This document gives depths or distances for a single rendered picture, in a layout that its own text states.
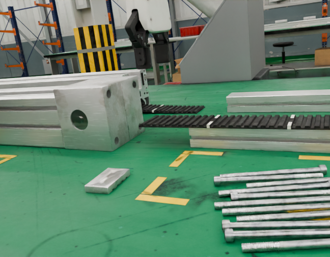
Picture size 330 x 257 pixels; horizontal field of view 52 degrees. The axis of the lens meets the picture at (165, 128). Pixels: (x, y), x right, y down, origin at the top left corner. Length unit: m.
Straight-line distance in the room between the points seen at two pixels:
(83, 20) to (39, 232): 3.93
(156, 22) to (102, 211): 0.42
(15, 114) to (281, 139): 0.42
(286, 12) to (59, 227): 7.96
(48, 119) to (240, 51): 0.60
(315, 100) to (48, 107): 0.43
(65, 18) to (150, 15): 9.96
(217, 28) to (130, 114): 0.52
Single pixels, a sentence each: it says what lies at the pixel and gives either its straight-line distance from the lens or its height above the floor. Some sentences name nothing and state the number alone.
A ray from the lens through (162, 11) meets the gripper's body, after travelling 0.69.
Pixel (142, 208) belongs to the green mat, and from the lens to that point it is 0.33.
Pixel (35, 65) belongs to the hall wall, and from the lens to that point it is 11.62.
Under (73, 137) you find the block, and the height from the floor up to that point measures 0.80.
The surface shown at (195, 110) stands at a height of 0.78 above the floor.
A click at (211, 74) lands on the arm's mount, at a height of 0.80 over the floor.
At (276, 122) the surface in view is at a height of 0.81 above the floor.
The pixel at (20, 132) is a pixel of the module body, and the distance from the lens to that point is 0.61.
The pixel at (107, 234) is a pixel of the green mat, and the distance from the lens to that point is 0.30.
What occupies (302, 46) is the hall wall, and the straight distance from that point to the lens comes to 8.18.
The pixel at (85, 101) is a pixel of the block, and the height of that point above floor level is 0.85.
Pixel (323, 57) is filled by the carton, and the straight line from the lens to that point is 5.43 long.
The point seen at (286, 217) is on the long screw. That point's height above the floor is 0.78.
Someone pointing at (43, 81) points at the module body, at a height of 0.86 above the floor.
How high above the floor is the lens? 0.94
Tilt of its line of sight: 16 degrees down
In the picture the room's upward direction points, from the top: 7 degrees counter-clockwise
